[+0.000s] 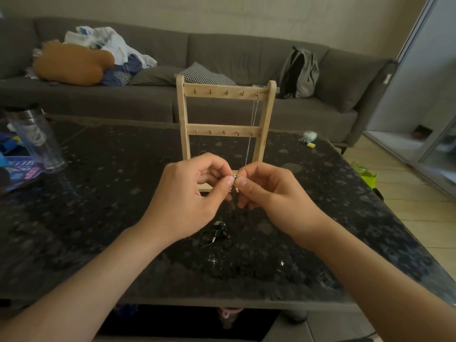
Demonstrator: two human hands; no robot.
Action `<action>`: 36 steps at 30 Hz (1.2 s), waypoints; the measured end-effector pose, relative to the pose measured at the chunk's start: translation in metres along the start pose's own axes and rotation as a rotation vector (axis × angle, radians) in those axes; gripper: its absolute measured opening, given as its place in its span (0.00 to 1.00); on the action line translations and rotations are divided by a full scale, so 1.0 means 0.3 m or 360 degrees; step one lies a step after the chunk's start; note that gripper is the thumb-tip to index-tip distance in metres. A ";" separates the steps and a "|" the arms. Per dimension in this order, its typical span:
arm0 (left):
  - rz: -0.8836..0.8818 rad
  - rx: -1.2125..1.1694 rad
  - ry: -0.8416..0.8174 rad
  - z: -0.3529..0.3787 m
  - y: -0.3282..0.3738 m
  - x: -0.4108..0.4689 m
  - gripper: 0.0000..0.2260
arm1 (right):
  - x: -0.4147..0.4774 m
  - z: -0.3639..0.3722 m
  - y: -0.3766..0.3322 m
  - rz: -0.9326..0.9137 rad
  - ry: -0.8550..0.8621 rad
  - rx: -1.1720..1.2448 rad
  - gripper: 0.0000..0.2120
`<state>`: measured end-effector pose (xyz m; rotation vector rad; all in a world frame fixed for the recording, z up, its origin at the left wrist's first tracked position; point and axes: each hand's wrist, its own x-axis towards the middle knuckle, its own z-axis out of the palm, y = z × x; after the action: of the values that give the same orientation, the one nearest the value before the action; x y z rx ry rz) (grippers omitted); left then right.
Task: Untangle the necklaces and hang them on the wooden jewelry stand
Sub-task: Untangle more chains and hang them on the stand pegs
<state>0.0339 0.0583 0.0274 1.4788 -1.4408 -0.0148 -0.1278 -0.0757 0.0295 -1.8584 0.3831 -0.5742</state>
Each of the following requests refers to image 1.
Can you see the person's right hand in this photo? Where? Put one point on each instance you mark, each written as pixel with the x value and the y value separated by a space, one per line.
pixel 285 206

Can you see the person's left hand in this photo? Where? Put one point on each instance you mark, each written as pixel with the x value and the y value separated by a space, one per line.
pixel 181 203

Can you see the wooden jewelry stand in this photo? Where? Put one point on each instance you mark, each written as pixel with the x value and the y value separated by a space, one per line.
pixel 217 92

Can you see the person's right forearm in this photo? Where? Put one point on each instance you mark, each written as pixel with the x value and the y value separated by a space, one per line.
pixel 381 288

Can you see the person's left forearm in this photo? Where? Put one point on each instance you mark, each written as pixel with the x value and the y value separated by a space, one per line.
pixel 82 292

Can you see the green bag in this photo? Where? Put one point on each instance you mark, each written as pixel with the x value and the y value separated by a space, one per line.
pixel 365 175

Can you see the small black object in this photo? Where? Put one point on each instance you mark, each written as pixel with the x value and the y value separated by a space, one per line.
pixel 378 194

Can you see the pink item under table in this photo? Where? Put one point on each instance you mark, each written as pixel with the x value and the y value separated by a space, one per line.
pixel 228 312

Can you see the blue cloth item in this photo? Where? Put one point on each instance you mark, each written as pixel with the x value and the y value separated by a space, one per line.
pixel 125 310

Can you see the checkered pillow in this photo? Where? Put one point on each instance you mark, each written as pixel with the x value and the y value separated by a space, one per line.
pixel 201 75

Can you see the grey backpack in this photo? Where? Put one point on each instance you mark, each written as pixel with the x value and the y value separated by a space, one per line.
pixel 308 77

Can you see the grey flat cushion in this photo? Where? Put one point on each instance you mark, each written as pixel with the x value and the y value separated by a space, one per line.
pixel 151 75

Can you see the blue crumpled garment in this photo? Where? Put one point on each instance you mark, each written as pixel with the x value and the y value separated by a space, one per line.
pixel 132 65

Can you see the dark shoe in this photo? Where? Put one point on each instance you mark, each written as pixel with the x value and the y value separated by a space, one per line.
pixel 423 132

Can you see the clear plastic tumbler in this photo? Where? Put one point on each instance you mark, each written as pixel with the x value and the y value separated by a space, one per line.
pixel 37 140

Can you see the blue printed packet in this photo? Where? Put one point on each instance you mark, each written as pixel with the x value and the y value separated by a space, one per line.
pixel 25 170

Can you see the grey fabric sofa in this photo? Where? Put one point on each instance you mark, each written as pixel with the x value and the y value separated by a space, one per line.
pixel 238 51

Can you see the white crumpled garment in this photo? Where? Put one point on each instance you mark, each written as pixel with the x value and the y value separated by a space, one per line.
pixel 115 42

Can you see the brown plush toy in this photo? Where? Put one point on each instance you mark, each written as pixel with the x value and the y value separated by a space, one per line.
pixel 69 63

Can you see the blue plastic bottle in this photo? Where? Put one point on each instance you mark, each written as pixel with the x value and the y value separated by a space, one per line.
pixel 3 160

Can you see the sliding glass door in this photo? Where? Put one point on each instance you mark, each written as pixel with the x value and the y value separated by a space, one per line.
pixel 424 78

